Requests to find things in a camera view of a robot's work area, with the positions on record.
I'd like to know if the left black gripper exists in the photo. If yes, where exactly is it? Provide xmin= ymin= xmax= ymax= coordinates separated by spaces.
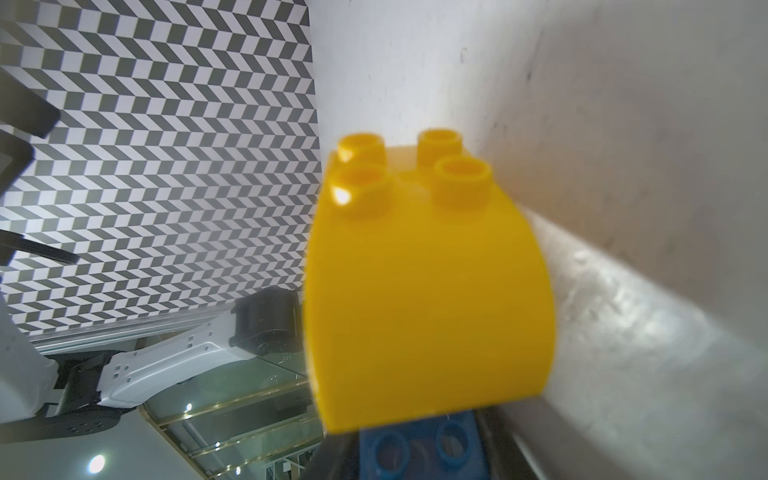
xmin=1 ymin=70 xmax=80 ymax=266

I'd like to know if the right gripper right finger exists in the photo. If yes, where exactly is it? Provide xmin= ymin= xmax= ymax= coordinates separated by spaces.
xmin=476 ymin=406 xmax=539 ymax=480

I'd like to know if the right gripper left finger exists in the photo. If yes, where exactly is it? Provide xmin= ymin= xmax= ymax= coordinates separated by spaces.
xmin=299 ymin=432 xmax=360 ymax=480

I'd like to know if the blue lego brick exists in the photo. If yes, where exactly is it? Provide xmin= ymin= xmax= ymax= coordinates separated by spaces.
xmin=359 ymin=410 xmax=490 ymax=480

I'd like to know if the yellow curved lego brick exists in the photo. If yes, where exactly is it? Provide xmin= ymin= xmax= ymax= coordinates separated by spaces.
xmin=302 ymin=128 xmax=556 ymax=434

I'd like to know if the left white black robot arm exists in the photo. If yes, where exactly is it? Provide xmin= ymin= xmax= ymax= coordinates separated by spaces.
xmin=1 ymin=287 xmax=301 ymax=444

